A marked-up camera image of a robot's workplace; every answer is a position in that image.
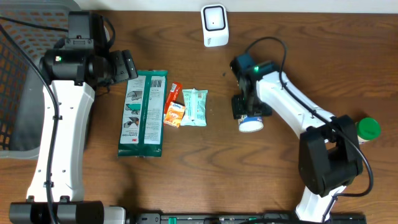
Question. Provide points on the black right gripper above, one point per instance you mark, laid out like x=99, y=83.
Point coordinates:
x=239, y=109

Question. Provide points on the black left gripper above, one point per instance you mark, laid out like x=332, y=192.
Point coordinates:
x=124, y=62

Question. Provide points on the white blue cotton swab tub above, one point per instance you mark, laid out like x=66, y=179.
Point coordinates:
x=249, y=124

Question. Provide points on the green white 3M glove package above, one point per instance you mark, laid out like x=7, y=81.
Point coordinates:
x=143, y=115

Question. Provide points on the mint green wipes pack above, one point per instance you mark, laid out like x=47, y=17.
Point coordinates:
x=195, y=111

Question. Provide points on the red narrow packet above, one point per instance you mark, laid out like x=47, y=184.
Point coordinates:
x=173, y=94

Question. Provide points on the orange Kleenex tissue pack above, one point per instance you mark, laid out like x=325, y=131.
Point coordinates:
x=174, y=115

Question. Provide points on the green lid jar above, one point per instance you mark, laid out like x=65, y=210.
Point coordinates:
x=368, y=129

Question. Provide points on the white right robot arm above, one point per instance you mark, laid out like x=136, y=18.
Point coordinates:
x=329, y=157

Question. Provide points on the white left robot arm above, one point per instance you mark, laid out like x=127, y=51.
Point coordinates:
x=71, y=72

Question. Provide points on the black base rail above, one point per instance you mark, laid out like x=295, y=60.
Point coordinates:
x=276, y=217

